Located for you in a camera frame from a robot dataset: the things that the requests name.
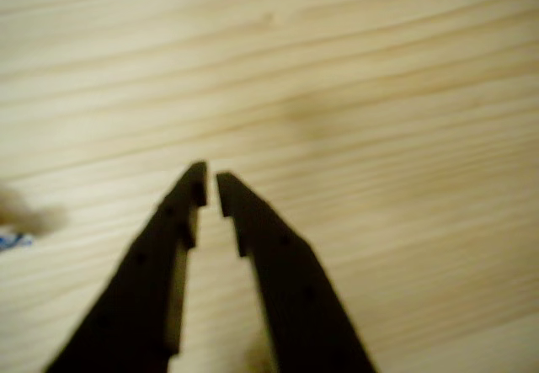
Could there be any white candy blue print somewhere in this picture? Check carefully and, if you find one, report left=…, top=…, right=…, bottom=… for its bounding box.
left=0, top=221, right=35, bottom=253

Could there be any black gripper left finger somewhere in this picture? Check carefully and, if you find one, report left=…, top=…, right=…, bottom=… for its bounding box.
left=44, top=161, right=209, bottom=373

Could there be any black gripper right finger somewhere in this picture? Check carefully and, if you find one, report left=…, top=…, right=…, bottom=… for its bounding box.
left=216, top=172, right=380, bottom=373

